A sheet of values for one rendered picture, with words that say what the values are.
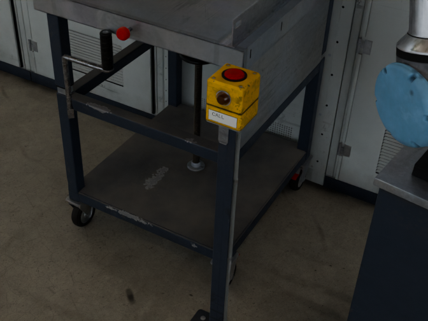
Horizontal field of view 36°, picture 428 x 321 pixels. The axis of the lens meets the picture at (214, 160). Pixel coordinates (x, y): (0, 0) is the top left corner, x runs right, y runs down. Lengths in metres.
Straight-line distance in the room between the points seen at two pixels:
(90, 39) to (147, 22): 1.12
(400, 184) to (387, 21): 0.86
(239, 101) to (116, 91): 1.53
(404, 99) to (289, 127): 1.31
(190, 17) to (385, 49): 0.72
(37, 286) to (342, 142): 1.12
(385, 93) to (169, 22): 0.64
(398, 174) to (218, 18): 0.60
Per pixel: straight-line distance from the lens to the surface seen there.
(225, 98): 1.27
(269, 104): 1.83
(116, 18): 1.67
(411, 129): 1.14
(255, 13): 1.59
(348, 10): 2.14
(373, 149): 2.31
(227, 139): 1.36
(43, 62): 2.96
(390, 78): 1.15
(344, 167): 2.39
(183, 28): 1.59
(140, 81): 2.65
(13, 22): 3.00
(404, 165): 1.38
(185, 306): 2.03
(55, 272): 2.15
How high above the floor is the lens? 1.55
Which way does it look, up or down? 37 degrees down
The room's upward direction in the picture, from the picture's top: 3 degrees clockwise
